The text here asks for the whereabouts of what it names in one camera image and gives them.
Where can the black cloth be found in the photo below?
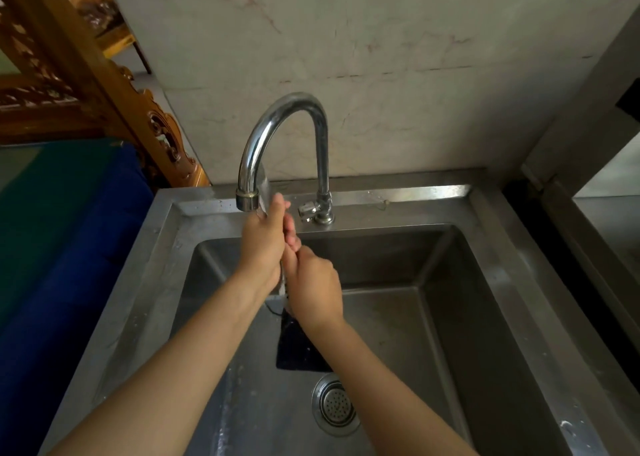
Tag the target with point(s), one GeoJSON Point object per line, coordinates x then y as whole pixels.
{"type": "Point", "coordinates": [297, 345]}

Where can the green cloth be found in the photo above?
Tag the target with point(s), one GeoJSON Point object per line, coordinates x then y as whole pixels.
{"type": "Point", "coordinates": [45, 196]}

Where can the carved wooden furniture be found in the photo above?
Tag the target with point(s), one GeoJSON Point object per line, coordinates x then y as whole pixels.
{"type": "Point", "coordinates": [75, 71]}

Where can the person's left fingers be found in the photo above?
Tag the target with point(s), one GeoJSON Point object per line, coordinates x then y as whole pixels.
{"type": "Point", "coordinates": [279, 206]}

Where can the person's right fingers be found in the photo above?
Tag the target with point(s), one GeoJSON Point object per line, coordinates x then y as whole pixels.
{"type": "Point", "coordinates": [293, 238]}

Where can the blue cloth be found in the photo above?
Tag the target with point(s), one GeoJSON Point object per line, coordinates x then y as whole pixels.
{"type": "Point", "coordinates": [60, 320]}

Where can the person's left forearm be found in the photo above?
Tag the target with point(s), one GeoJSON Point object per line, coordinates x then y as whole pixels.
{"type": "Point", "coordinates": [170, 370]}

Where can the grey metal frame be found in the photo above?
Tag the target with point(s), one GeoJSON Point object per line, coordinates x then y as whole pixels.
{"type": "Point", "coordinates": [585, 136]}

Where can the stainless steel sink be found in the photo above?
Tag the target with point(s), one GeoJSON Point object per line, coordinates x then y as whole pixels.
{"type": "Point", "coordinates": [475, 320]}

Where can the person's right hand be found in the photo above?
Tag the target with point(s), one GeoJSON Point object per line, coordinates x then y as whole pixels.
{"type": "Point", "coordinates": [314, 288]}

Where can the round metal drain strainer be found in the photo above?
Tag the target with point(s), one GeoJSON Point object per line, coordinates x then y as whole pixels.
{"type": "Point", "coordinates": [336, 405]}

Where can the person's left hand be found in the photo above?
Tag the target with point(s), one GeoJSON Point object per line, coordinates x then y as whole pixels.
{"type": "Point", "coordinates": [260, 248]}

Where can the person's right forearm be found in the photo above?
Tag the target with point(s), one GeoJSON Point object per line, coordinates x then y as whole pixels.
{"type": "Point", "coordinates": [385, 395]}

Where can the chrome gooseneck faucet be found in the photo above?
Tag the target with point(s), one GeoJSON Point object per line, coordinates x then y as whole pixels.
{"type": "Point", "coordinates": [315, 121]}

